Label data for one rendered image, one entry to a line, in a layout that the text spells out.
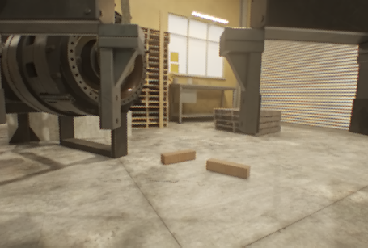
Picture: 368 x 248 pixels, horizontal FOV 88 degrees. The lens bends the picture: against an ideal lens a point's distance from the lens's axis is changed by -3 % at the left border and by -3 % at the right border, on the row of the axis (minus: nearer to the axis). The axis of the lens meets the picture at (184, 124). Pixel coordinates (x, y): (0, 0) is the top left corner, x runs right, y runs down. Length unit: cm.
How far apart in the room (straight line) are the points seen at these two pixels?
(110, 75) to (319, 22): 20
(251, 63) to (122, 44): 12
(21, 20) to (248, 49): 21
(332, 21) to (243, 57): 9
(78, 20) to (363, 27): 27
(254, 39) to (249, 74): 3
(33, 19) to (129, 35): 9
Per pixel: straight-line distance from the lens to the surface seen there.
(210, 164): 197
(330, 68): 598
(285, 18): 22
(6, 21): 26
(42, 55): 94
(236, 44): 21
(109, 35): 21
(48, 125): 364
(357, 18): 26
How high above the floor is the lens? 69
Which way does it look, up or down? 7 degrees down
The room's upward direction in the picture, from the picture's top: 2 degrees clockwise
